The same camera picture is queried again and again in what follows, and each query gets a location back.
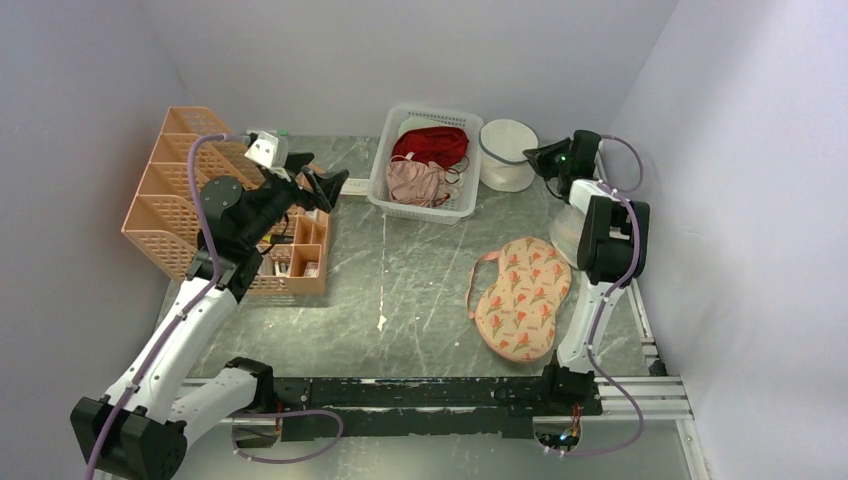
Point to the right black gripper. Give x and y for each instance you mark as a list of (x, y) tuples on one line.
[(540, 158)]

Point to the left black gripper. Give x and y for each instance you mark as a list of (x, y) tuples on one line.
[(326, 189)]

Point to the white mesh laundry bag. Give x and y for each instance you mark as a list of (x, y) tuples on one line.
[(502, 143)]

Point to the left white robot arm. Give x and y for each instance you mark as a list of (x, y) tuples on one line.
[(142, 427)]

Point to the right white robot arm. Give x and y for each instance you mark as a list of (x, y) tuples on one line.
[(611, 253)]

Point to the small beige mesh bag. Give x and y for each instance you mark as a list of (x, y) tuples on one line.
[(565, 233)]

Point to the pink bra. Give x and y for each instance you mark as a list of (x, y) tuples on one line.
[(418, 184)]

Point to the red bra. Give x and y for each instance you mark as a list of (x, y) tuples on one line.
[(446, 146)]

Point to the small white cardboard box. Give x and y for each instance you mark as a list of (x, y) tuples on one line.
[(355, 187)]

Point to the white plastic basket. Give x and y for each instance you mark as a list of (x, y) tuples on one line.
[(464, 177)]

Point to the orange plastic file organizer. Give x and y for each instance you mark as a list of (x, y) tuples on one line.
[(196, 171)]

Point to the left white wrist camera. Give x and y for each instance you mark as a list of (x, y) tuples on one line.
[(267, 149)]

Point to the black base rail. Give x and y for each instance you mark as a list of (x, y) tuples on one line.
[(324, 407)]

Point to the aluminium frame rail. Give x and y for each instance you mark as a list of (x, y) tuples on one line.
[(661, 397)]

